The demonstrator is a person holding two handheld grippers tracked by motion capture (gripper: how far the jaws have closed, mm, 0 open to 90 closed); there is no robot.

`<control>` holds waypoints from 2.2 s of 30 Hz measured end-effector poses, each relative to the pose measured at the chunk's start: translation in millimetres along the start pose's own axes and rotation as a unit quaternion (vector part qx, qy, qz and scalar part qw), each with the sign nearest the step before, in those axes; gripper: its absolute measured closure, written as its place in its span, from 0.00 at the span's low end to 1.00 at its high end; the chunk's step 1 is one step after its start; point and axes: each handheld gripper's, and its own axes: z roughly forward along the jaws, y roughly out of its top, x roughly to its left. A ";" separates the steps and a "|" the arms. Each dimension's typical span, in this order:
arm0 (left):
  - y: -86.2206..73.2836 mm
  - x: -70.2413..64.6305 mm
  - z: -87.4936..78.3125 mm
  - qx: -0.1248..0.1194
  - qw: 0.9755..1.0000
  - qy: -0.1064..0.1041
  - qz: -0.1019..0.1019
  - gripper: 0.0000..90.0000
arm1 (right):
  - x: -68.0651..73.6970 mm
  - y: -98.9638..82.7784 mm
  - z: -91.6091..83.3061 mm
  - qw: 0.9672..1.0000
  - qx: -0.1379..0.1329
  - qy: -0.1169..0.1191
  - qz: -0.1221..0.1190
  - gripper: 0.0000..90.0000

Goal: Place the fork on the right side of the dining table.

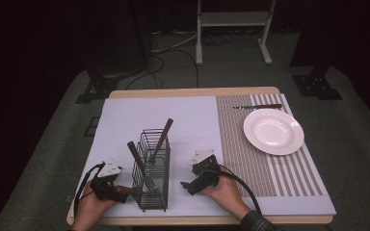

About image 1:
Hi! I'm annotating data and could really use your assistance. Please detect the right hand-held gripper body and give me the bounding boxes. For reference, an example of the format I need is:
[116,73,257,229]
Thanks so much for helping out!
[188,149,222,191]

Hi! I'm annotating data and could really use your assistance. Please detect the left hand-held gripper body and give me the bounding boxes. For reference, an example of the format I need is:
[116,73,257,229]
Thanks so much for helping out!
[90,159,129,204]

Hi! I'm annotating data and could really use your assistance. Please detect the brown wooden handle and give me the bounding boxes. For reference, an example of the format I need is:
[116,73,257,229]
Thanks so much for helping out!
[115,185,143,197]

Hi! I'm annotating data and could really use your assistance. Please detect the black wire cutlery basket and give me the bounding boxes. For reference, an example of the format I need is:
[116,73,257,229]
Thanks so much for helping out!
[130,128,172,213]

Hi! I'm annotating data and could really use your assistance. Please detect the wooden-handled spoon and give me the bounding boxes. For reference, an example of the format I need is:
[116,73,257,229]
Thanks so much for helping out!
[126,141,161,194]

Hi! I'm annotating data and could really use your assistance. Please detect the wooden-handled fork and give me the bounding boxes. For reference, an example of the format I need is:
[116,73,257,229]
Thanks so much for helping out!
[146,117,174,167]

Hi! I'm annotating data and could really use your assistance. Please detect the person's left hand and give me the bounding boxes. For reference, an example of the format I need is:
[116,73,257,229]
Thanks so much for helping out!
[70,181,118,231]

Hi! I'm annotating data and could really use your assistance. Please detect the person's right hand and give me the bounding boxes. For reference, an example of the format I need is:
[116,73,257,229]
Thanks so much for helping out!
[201,174,252,222]

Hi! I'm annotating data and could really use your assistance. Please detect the striped placemat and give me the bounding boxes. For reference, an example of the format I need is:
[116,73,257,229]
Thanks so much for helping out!
[215,92,330,198]

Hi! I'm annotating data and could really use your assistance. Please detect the white table mat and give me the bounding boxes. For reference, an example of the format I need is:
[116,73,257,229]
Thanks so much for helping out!
[72,95,337,218]

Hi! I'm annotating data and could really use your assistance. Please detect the white round plate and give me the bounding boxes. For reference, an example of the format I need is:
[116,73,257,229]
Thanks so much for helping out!
[243,108,305,157]

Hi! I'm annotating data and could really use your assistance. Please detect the wooden table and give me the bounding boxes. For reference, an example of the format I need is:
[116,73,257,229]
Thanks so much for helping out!
[66,86,334,227]

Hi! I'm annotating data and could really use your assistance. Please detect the black stand base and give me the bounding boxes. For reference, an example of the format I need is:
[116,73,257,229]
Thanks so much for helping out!
[290,64,344,101]
[74,61,143,105]

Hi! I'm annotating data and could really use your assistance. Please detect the white metal stand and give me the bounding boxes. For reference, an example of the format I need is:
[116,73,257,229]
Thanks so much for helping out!
[195,0,278,66]

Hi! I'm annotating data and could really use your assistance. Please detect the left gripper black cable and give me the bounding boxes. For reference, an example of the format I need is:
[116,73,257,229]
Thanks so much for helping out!
[72,162,106,219]

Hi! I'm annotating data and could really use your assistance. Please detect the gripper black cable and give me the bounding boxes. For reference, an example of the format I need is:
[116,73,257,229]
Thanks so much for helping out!
[217,165,264,217]
[72,162,106,219]

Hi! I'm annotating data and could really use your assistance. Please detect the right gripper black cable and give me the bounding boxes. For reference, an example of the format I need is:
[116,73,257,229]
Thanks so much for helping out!
[217,165,264,217]

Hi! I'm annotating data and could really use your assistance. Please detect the wooden-handled knife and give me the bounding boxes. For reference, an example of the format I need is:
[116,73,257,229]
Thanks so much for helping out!
[232,103,283,111]

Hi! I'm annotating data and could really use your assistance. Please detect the floor cables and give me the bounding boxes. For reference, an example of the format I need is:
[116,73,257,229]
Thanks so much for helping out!
[124,28,235,90]

